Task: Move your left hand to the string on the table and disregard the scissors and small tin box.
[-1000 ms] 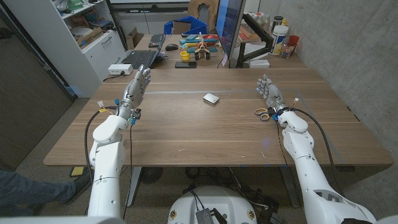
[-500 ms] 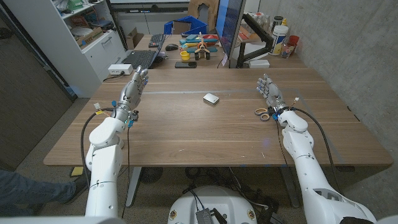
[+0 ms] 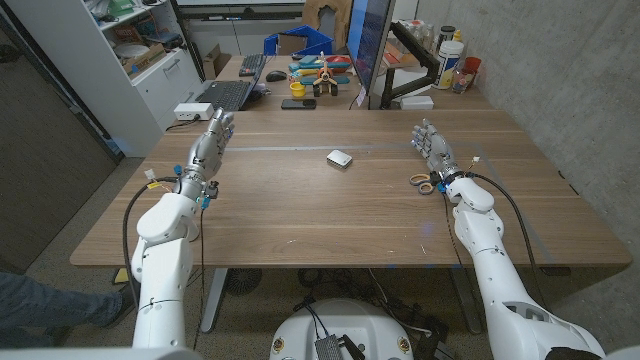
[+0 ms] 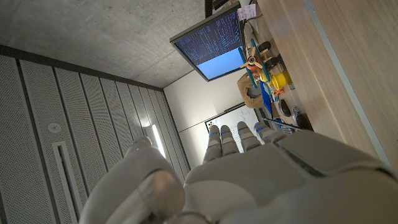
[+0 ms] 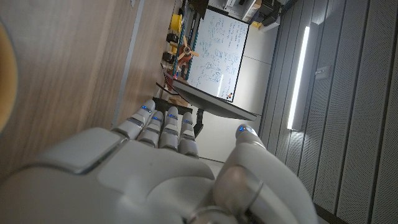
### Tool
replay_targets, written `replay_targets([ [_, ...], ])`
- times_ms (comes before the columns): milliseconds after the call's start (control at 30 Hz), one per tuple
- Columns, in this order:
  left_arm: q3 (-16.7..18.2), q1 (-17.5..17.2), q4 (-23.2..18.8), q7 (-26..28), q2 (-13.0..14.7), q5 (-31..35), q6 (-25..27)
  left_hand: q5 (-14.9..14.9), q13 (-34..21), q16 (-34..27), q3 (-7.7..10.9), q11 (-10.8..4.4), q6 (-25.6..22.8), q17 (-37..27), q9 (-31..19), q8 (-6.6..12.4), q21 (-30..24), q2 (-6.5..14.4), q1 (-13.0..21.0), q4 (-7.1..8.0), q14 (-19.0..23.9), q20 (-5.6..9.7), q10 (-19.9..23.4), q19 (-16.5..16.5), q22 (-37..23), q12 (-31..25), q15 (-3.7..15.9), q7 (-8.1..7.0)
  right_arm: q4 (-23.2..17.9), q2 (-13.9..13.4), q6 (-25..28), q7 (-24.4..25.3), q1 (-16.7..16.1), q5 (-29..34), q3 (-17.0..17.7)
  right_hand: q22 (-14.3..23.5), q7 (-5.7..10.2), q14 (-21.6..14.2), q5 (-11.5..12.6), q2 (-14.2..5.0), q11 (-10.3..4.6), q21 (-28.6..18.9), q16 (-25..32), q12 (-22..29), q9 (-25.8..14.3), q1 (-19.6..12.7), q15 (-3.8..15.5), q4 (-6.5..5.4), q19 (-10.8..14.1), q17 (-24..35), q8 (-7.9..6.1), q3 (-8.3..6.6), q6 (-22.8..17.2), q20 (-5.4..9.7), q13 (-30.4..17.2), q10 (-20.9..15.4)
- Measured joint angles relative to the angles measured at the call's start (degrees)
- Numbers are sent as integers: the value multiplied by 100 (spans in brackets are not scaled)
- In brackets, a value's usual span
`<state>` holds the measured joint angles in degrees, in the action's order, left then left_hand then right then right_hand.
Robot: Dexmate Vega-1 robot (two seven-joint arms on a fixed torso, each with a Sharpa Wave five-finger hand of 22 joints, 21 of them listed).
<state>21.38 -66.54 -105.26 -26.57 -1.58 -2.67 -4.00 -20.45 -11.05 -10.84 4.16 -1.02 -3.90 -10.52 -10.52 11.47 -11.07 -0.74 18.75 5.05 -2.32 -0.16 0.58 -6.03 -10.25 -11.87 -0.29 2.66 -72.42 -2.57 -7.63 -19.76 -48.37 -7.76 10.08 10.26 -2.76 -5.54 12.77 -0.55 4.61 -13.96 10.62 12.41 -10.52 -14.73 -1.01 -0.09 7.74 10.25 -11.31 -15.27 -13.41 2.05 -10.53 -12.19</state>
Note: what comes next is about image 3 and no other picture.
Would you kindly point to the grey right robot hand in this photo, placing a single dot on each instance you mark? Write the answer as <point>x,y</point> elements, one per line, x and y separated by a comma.
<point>437,150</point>

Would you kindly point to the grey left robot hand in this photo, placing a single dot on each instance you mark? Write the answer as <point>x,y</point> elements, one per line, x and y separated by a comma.
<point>205,152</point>

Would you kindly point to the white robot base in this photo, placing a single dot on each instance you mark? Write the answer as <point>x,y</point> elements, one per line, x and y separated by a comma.
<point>350,320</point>

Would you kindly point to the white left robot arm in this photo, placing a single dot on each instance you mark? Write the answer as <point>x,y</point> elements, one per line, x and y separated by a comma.
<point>162,265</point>

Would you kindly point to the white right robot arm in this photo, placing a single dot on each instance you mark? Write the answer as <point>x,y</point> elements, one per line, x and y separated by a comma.
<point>495,280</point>

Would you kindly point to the white power strip box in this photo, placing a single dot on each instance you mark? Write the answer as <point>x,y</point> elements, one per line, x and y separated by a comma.
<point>192,111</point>

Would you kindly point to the flat white box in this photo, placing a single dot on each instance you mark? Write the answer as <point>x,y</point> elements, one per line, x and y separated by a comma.
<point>416,102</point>

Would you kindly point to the open cardboard box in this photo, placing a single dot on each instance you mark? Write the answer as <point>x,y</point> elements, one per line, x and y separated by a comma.
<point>214,62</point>

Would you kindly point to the small silver tin box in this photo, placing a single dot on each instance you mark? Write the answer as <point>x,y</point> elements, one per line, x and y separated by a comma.
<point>339,158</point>

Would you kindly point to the cardboard box on shelf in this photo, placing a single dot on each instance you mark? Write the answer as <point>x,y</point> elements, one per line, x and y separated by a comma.
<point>145,59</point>

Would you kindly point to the black laptop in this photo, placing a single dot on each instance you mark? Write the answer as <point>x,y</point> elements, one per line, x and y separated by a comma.
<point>227,95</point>

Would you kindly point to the white shelf cabinet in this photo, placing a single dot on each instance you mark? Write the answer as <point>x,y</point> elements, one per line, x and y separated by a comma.
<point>150,95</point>

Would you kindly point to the white wipes canister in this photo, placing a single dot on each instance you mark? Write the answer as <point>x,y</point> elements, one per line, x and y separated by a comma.
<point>447,62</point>

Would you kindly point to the red plastic cup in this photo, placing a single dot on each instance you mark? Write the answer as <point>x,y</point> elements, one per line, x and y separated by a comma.
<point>472,65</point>

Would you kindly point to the black keyboard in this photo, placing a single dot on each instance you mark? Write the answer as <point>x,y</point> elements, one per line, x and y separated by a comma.
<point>252,65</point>

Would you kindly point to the black computer mouse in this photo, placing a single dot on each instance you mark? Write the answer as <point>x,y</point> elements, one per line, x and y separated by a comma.
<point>276,76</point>

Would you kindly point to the black smartphone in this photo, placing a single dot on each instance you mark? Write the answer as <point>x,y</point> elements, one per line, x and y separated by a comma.
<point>298,104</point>

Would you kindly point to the small yellow cup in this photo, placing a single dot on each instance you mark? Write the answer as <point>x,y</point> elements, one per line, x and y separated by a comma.
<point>297,90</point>

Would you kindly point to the dark lidded jar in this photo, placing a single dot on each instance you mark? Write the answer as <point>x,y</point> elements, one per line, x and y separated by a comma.
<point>446,34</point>

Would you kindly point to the black round floor fan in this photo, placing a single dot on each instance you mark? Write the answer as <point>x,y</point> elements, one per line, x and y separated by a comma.
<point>243,281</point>

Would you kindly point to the wooden toy airplane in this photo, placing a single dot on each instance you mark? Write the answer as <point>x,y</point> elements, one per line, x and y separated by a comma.
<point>325,76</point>

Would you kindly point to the large computer monitor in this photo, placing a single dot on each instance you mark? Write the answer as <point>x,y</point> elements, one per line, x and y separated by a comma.
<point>367,35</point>

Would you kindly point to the grey table leg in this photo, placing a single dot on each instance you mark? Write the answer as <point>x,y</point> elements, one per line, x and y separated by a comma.
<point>466,305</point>
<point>215,300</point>

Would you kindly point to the yellow pad on floor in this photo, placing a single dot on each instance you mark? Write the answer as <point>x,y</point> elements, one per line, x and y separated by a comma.
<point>122,275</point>

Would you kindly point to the blue plastic bin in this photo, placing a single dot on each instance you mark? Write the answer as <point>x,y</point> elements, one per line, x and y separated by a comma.
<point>312,37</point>

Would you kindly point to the black shoe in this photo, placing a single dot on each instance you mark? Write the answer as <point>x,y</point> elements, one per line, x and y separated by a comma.
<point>125,302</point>

